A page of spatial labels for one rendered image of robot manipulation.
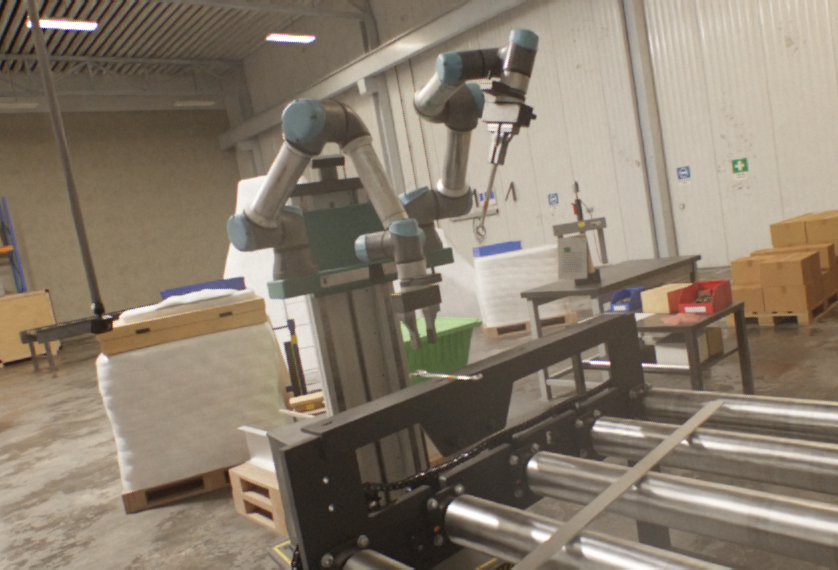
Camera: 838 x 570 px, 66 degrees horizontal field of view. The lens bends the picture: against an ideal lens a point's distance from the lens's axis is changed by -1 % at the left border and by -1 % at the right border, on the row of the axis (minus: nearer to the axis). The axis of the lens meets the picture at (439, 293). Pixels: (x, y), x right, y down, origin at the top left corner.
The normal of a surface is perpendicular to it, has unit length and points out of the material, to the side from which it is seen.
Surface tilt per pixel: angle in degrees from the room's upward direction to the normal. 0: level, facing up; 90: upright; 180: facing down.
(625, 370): 90
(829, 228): 90
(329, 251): 90
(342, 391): 90
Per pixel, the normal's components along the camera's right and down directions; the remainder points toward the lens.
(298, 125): -0.47, 0.09
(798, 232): -0.75, 0.20
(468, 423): 0.65, -0.04
